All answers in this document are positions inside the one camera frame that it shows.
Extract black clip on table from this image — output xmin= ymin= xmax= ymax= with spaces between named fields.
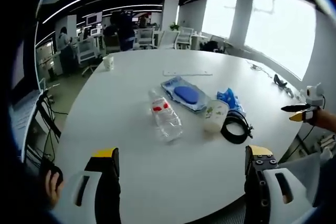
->
xmin=273 ymin=73 xmax=289 ymax=88

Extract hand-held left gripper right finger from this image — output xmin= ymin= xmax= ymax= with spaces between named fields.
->
xmin=244 ymin=145 xmax=321 ymax=224

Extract white round table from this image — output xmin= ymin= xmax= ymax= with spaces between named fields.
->
xmin=51 ymin=49 xmax=308 ymax=218

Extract person's left hand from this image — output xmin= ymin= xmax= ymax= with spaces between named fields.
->
xmin=44 ymin=170 xmax=65 ymax=206

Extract computer monitor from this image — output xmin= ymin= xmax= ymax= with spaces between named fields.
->
xmin=86 ymin=12 xmax=103 ymax=26

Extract white cable on table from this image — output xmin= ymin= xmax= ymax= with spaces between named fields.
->
xmin=246 ymin=60 xmax=274 ymax=78

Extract clear plastic water bottle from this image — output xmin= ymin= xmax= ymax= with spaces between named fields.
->
xmin=148 ymin=89 xmax=183 ymax=142

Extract white power strip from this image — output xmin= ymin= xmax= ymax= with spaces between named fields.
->
xmin=163 ymin=70 xmax=213 ymax=76

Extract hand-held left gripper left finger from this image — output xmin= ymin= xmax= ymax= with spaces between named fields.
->
xmin=51 ymin=147 xmax=122 ymax=224

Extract white paper cup with print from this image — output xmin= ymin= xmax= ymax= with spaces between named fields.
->
xmin=204 ymin=99 xmax=229 ymax=133

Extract black cable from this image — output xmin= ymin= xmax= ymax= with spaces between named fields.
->
xmin=220 ymin=111 xmax=255 ymax=145

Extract black cables under table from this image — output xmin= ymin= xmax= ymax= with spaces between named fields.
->
xmin=26 ymin=89 xmax=64 ymax=167

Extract white office chair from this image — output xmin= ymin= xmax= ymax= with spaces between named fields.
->
xmin=136 ymin=27 xmax=155 ymax=50
xmin=175 ymin=27 xmax=194 ymax=50
xmin=76 ymin=36 xmax=103 ymax=77

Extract blue wet wipes pack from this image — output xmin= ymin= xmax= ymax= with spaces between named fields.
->
xmin=160 ymin=76 xmax=212 ymax=114

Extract blue plastic wrapper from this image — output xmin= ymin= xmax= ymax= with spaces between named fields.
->
xmin=216 ymin=88 xmax=247 ymax=115

